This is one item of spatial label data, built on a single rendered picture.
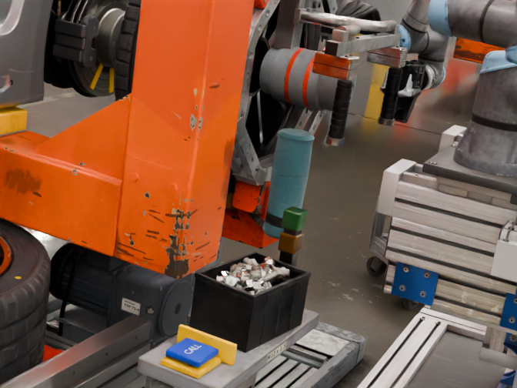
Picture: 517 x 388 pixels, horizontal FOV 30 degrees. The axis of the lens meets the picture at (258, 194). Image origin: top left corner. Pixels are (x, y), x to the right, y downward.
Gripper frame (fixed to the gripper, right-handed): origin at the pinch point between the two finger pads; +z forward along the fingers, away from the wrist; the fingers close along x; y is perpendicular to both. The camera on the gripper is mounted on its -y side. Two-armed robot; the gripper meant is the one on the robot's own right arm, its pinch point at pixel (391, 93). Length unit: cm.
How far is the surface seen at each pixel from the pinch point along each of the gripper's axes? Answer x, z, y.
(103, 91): -72, 25, -12
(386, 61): -1.9, 2.5, 8.1
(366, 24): -5.0, 13.2, 17.5
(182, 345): 2, 98, -35
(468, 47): -68, -338, -23
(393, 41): -1.5, 1.3, 13.2
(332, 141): 0.3, 36.2, -7.1
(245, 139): -20.5, 38.7, -11.4
